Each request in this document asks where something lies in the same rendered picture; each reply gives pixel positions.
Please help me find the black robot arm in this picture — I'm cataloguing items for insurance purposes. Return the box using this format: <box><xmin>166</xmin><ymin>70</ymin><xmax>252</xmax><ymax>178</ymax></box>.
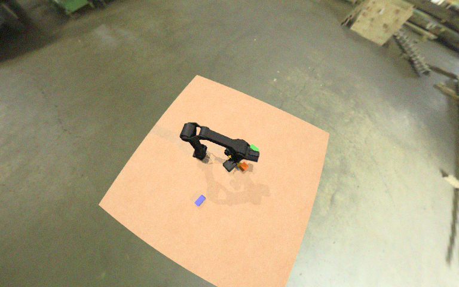
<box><xmin>180</xmin><ymin>123</ymin><xmax>260</xmax><ymax>162</ymax></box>

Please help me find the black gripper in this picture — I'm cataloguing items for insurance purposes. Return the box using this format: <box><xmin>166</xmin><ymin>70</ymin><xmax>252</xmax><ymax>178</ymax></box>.
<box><xmin>222</xmin><ymin>154</ymin><xmax>244</xmax><ymax>172</ymax></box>

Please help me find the blue rectangular block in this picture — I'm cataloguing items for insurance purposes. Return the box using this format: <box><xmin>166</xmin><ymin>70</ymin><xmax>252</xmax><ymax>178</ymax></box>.
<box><xmin>195</xmin><ymin>195</ymin><xmax>205</xmax><ymax>206</ymax></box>

